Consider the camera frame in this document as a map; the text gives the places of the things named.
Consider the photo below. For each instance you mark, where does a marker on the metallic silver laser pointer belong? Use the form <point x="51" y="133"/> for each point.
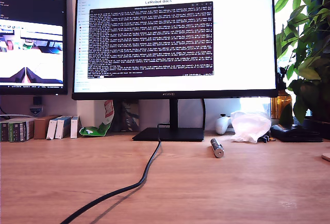
<point x="217" y="149"/>

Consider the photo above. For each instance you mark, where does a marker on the dark patterned box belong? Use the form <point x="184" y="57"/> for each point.
<point x="129" y="115"/>

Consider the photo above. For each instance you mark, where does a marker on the white game controller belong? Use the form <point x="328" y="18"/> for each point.
<point x="221" y="126"/>

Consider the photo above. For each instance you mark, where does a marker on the green white snack bag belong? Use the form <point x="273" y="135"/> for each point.
<point x="95" y="130"/>

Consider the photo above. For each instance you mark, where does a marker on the clear crumpled plastic bag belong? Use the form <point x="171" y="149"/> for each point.
<point x="250" y="126"/>

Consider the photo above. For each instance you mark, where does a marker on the large black Huawei monitor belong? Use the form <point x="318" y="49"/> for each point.
<point x="237" y="40"/>

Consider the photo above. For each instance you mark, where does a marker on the small white blue box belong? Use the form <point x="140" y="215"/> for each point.
<point x="74" y="128"/>
<point x="61" y="128"/>
<point x="51" y="129"/>

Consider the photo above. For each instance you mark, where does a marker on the small black clip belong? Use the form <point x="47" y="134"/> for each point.
<point x="266" y="138"/>

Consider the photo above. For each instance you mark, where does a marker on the amber glass pump bottle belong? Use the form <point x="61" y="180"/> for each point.
<point x="282" y="105"/>

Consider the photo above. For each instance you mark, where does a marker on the brown cardboard box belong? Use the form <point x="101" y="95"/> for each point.
<point x="40" y="128"/>

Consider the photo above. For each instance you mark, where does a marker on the blue white badge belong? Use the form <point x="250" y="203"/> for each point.
<point x="36" y="111"/>

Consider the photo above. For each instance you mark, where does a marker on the black leather pouch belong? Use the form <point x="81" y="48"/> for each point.
<point x="294" y="134"/>

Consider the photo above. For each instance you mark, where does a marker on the green black printed box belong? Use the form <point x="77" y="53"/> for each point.
<point x="19" y="131"/>

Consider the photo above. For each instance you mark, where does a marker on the green leafy houseplant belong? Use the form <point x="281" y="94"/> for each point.
<point x="309" y="53"/>

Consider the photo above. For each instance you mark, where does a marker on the dark plant pot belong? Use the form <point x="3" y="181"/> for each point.
<point x="318" y="127"/>

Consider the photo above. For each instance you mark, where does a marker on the black monitor with code window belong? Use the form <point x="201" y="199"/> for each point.
<point x="31" y="7"/>

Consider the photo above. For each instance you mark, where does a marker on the dark printed box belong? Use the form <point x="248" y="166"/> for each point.
<point x="4" y="131"/>

